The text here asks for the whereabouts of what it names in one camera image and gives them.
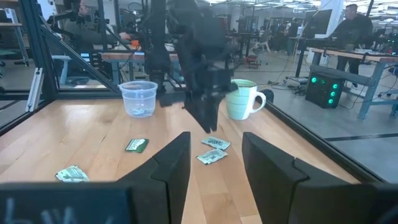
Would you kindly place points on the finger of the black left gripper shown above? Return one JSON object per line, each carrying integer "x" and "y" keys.
{"x": 200, "y": 113}
{"x": 214, "y": 112}

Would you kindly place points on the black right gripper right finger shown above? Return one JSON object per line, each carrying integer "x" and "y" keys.
{"x": 273, "y": 186}

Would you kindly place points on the pale green stevia sweetener packet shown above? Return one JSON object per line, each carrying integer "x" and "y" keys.
{"x": 215, "y": 143}
{"x": 212, "y": 156}
{"x": 72, "y": 174}

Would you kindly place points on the black aluminium table frame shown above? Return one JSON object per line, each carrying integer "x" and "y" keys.
{"x": 40, "y": 62}

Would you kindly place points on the person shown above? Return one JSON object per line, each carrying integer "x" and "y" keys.
{"x": 351, "y": 28}
{"x": 90, "y": 34}

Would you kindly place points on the black monitor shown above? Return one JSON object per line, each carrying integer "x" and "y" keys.
{"x": 317, "y": 23}

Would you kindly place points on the clear plastic deli cup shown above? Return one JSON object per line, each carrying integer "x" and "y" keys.
{"x": 138, "y": 93}

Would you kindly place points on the red cart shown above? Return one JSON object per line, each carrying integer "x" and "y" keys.
{"x": 252, "y": 60}

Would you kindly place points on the wooden workbench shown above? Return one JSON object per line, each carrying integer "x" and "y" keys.
{"x": 357, "y": 56}
{"x": 124, "y": 56}

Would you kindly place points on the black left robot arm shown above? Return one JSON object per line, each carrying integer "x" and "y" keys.
{"x": 199, "y": 37}

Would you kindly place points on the silver aluminium bracket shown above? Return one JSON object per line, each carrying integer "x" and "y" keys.
{"x": 34, "y": 90}

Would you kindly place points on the black computer tower green lights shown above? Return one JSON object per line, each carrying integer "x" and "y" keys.
{"x": 325, "y": 90}

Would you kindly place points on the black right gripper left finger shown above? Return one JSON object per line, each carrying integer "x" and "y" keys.
{"x": 168, "y": 186}

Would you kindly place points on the dark green truvia sweetener packet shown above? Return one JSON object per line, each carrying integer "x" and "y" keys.
{"x": 136, "y": 145}

